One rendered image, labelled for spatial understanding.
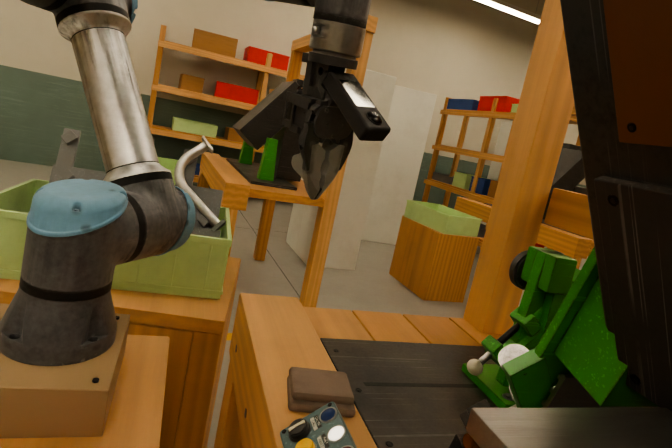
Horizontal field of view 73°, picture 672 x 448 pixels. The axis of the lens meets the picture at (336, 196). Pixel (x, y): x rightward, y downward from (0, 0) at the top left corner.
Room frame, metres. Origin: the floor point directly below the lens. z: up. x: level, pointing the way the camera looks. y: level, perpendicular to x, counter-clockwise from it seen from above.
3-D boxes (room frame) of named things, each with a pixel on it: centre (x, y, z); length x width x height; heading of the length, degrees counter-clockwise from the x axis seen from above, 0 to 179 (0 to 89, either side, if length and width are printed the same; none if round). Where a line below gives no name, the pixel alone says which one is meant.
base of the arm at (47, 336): (0.63, 0.36, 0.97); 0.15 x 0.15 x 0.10
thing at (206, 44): (7.02, 1.44, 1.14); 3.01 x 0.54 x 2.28; 113
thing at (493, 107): (6.69, -2.10, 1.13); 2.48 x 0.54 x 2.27; 23
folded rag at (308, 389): (0.65, -0.04, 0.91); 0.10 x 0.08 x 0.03; 99
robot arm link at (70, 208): (0.63, 0.35, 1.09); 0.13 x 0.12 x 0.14; 160
